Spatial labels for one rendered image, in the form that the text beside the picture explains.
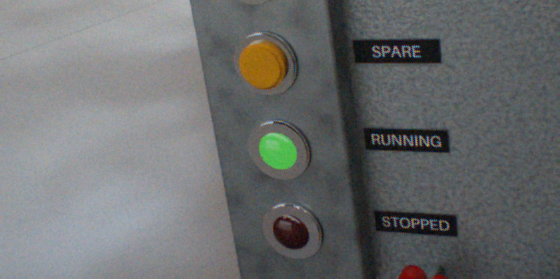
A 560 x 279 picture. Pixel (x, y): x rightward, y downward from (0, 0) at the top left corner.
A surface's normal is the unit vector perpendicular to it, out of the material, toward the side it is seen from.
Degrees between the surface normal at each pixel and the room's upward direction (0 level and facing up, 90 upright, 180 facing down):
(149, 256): 0
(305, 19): 90
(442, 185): 90
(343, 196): 90
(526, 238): 90
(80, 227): 0
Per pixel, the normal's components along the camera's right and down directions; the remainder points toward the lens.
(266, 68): -0.36, 0.41
